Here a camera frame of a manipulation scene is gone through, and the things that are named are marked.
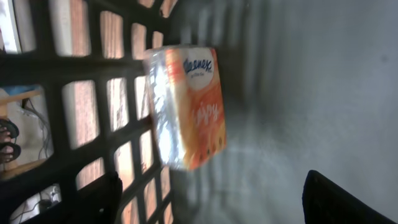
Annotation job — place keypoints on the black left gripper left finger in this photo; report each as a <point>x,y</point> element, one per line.
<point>95,203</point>

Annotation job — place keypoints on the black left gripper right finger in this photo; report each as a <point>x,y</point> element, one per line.
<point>325,202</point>

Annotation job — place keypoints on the orange Kleenex tissue pack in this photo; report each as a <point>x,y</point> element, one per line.
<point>186,104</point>

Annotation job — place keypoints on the dark grey mesh basket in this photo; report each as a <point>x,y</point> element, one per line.
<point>306,85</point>

